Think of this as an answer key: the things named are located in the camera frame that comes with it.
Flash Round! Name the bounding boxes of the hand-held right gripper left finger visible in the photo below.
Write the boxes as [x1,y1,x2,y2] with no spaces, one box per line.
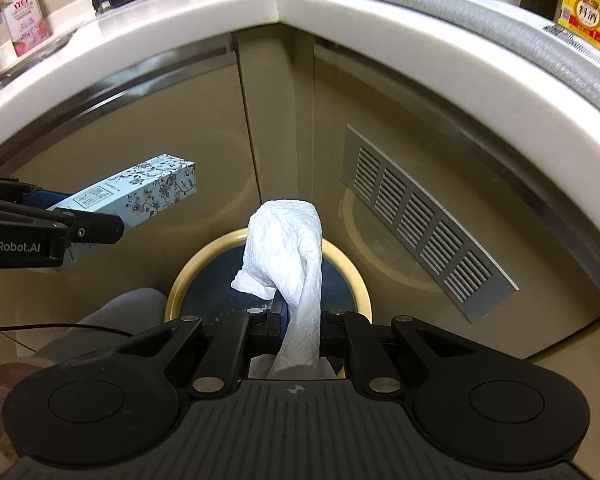
[116,292,288,402]

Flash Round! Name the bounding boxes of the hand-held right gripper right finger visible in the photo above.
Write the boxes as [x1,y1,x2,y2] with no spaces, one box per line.
[320,310,483,397]

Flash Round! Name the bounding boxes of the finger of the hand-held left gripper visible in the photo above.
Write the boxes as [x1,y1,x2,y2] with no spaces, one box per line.
[0,207,127,247]
[0,169,76,212]

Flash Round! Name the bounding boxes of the white paper towel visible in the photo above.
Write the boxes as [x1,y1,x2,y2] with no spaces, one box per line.
[231,199,326,382]

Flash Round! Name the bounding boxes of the light blue floral box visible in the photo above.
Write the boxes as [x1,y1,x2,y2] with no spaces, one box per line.
[45,154,198,267]

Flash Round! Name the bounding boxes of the yellow rimmed trash bin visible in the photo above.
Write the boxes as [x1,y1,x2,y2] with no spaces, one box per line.
[164,227,374,332]

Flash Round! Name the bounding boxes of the grey slipper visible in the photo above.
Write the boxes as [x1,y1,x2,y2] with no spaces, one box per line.
[34,287,169,362]

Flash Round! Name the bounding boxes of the plain beige cabinet door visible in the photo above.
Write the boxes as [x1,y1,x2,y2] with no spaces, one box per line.
[0,30,242,357]

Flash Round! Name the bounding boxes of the stainless steel sink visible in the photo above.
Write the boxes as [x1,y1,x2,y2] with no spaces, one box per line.
[0,30,78,103]

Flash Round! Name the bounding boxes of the grey vent grille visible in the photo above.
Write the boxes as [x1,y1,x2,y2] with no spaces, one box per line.
[341,124,521,324]

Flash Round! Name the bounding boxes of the pink slipper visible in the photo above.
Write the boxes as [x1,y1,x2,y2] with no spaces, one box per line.
[0,362,42,467]

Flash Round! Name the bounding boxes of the pink soap bottle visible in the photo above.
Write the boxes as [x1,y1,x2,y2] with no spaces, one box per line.
[0,0,54,59]

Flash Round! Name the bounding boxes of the grey mat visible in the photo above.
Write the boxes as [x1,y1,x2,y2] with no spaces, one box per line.
[250,0,600,127]

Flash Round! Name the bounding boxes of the black cable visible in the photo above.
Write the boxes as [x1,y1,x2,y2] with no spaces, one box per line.
[0,324,133,337]

